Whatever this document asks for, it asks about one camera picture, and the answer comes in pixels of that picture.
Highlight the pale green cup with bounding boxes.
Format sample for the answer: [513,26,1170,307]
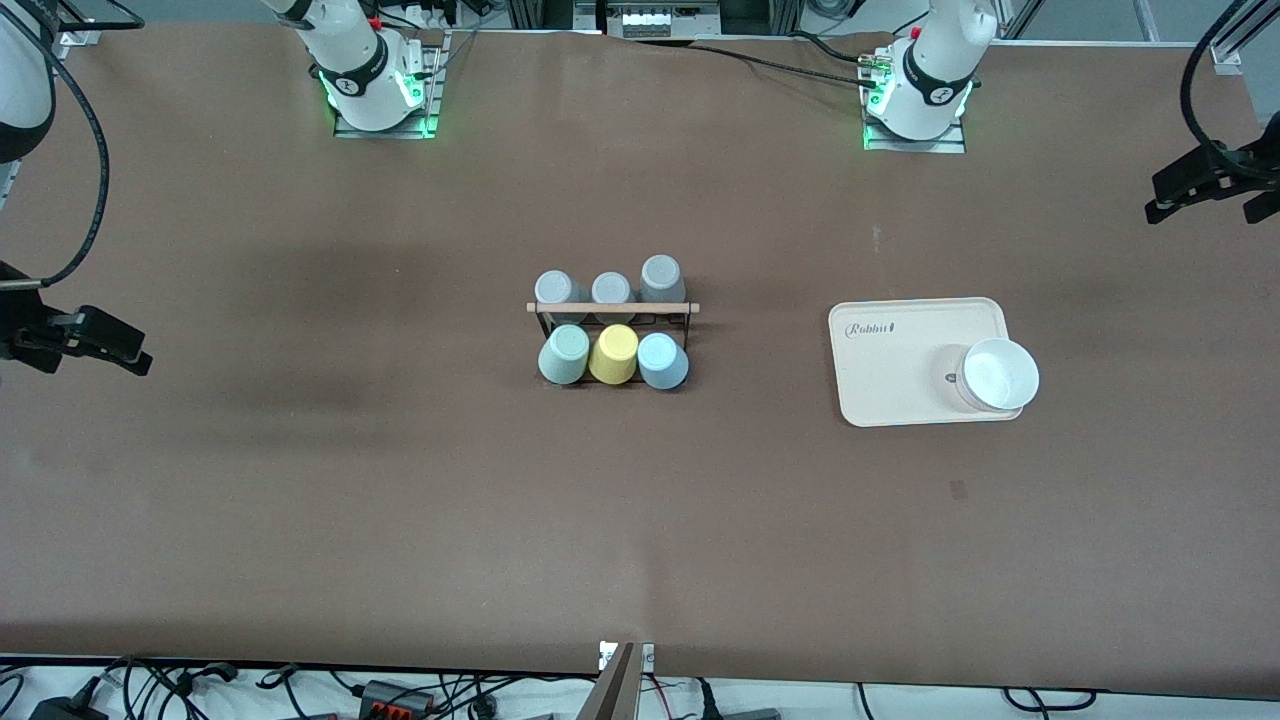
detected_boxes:
[538,324,592,387]

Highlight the light blue cup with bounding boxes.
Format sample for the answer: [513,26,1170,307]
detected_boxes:
[636,332,691,391]

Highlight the white bowl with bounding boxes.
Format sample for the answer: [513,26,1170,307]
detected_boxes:
[955,338,1041,414]

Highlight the beige rabbit tray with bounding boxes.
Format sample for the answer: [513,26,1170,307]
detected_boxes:
[828,297,1027,429]

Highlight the black power adapter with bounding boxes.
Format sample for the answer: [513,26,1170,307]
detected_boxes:
[28,693,110,720]

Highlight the black orange connector block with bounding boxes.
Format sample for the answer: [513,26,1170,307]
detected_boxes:
[357,679,439,720]

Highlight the yellow cup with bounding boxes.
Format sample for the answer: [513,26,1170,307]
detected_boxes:
[588,324,641,386]

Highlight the white power strip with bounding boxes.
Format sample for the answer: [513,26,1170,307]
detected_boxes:
[606,0,724,40]

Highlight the black plug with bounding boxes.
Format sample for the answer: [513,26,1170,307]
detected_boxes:
[690,678,783,720]

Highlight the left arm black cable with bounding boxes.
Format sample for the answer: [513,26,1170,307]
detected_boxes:
[1179,0,1280,166]

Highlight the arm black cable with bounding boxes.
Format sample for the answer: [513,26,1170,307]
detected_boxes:
[0,0,147,293]
[1179,0,1280,166]

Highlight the aluminium table rail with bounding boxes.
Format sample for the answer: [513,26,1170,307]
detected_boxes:
[1208,0,1263,77]
[0,18,104,213]

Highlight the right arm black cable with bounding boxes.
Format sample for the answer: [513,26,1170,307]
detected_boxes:
[0,0,147,293]

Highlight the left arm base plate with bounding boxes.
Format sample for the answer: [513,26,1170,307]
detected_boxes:
[861,48,969,155]

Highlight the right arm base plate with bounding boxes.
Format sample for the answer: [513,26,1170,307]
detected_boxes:
[332,30,447,140]

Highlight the long black table cable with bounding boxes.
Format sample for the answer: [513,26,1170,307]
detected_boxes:
[640,36,883,89]

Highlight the black wire cup rack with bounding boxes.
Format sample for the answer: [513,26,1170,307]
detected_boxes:
[527,298,700,390]

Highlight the looped black floor cable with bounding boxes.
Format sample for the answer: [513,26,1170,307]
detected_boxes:
[1002,685,1098,714]

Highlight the grey camera mount pole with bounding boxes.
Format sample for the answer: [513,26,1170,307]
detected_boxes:
[574,642,638,720]

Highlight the white pole bracket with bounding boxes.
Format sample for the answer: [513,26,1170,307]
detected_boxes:
[598,641,657,673]

